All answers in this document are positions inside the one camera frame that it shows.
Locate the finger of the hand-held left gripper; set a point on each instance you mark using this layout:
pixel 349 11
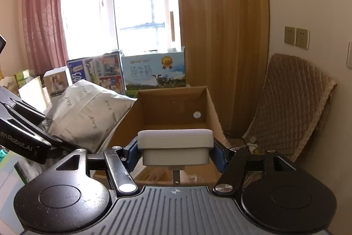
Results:
pixel 63 144
pixel 19 104

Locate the white power adapter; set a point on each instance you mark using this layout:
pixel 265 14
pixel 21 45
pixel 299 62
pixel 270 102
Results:
pixel 176 145

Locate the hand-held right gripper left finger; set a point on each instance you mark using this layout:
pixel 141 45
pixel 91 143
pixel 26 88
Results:
pixel 132 153

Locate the wooden wardrobe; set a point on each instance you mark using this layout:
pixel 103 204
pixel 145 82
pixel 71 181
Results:
pixel 222 31

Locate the stacked green boxes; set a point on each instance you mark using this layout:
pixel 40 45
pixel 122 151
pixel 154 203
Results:
pixel 24 77

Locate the white product box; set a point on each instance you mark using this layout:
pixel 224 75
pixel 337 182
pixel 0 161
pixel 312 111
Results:
pixel 56 80

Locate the light blue milk carton box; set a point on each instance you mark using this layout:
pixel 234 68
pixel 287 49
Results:
pixel 154 72

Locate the pink curtain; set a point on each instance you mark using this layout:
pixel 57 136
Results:
pixel 44 9

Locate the beige wall socket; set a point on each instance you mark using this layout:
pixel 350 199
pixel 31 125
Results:
pixel 289 35
pixel 302 39

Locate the silver foil bag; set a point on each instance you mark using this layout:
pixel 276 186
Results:
pixel 88 111

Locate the cardboard box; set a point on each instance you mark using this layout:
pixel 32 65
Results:
pixel 170 111

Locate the chair with quilted brown cover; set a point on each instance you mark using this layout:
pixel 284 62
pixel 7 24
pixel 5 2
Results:
pixel 291 102

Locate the blue cartoon milk carton box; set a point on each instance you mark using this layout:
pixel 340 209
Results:
pixel 101 72

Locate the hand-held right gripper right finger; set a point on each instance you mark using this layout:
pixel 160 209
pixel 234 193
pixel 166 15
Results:
pixel 219 155

